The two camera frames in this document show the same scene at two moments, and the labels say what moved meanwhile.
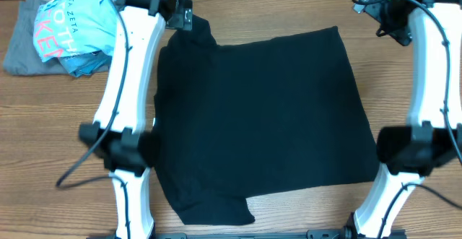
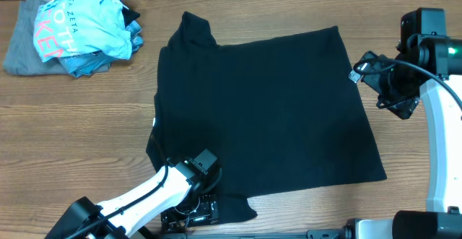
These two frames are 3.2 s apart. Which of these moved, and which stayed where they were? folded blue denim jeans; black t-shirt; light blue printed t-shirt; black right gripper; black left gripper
Moved: black left gripper; black right gripper
Stayed: folded blue denim jeans; light blue printed t-shirt; black t-shirt
